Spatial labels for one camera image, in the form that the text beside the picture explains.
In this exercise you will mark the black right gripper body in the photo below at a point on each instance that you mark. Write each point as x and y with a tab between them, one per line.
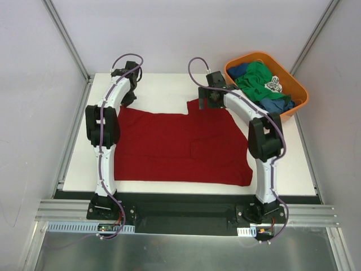
203	97

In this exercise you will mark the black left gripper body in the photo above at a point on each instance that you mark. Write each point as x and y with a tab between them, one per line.
131	94

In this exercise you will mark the red t shirt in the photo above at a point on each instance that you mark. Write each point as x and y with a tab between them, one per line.
202	146

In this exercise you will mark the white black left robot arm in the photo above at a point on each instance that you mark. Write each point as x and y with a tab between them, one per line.
102	127

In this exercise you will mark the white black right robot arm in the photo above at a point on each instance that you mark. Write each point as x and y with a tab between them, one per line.
266	142

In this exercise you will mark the dark blue t shirt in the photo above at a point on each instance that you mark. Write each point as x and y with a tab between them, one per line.
238	71

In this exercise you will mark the green t shirt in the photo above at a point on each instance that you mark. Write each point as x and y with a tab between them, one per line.
259	83

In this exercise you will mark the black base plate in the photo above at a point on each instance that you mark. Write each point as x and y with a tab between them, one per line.
111	209

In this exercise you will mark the right grey cable duct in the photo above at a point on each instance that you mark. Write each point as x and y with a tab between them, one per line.
247	232

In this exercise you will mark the grey cable duct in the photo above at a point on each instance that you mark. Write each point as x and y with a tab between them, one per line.
247	232
88	227

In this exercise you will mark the aluminium frame rail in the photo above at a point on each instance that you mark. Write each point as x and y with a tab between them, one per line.
297	214

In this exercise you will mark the left grey cable duct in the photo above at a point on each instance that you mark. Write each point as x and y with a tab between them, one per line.
88	227

